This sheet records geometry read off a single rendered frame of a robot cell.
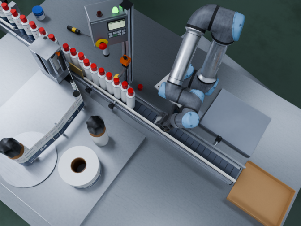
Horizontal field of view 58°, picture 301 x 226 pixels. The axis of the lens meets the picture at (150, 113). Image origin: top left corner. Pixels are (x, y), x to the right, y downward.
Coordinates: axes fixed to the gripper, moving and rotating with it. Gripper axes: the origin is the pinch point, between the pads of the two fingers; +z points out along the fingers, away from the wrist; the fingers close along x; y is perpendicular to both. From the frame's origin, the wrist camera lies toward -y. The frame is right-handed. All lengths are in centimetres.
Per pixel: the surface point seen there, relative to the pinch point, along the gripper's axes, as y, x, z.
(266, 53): -166, 79, 62
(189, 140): -1.6, 21.3, -6.0
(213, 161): 1.0, 36.9, -15.1
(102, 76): 2.0, -38.9, 9.6
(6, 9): 1, -104, 46
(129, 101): 3.5, -19.0, 4.2
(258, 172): -11, 61, -24
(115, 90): 3.0, -28.4, 8.4
